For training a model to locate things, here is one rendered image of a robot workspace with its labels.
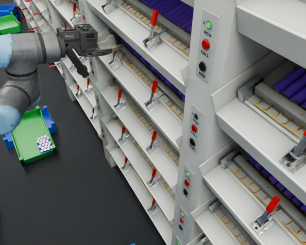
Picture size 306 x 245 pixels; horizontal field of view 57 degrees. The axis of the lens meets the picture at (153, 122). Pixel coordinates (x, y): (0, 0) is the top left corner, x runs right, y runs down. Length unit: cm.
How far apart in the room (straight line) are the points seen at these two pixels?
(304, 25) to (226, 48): 13
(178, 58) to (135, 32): 19
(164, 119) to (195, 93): 24
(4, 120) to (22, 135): 104
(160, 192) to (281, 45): 81
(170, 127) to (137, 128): 30
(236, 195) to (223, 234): 19
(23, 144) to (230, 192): 141
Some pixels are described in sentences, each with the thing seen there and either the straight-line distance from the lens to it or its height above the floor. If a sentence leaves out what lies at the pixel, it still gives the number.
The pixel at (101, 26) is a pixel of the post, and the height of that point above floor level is 82.
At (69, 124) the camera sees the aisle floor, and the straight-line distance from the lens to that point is 195.
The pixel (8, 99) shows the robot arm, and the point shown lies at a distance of 86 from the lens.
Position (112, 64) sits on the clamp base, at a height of 75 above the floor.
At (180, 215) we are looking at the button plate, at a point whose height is 47.
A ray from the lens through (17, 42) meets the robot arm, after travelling 88.
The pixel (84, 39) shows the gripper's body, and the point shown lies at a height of 88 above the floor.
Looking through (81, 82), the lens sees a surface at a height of 34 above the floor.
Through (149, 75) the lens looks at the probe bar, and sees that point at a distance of 90.
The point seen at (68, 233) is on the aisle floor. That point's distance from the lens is 147.
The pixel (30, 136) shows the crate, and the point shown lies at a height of 6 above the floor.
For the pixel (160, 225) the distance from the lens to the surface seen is 127.
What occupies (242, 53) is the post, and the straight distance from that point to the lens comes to 51.
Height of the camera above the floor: 127
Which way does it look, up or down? 42 degrees down
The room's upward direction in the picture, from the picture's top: straight up
